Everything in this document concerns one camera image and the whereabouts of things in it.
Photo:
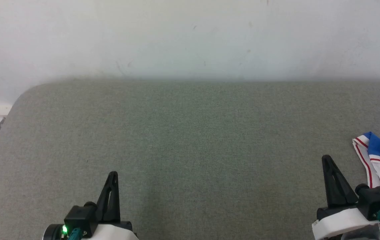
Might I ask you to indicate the grey-green fabric sofa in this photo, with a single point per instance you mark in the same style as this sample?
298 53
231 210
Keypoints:
176 140

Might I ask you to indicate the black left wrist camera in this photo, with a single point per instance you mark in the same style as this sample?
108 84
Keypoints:
80 218

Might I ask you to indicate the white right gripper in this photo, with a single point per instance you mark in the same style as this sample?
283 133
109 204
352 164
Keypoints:
343 221

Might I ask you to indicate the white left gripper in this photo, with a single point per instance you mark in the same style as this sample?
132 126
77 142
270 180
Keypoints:
116 232

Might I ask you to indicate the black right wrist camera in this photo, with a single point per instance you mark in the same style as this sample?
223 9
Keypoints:
374 201

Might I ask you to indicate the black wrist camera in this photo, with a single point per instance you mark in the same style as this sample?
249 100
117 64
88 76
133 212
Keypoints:
374 201
80 218

